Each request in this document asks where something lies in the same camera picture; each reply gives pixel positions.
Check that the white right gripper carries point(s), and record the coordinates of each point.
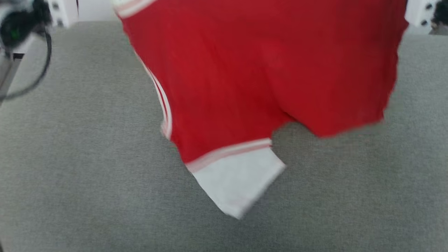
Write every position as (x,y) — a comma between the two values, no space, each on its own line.
(418,12)

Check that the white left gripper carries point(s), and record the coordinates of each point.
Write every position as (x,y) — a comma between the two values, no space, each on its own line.
(64,12)

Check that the red and white garment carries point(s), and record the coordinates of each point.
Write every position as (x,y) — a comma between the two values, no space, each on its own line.
(262,70)

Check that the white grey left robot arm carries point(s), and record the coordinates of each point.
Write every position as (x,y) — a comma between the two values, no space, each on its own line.
(21,24)

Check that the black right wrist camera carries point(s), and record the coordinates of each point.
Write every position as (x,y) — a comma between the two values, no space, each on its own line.
(441,12)

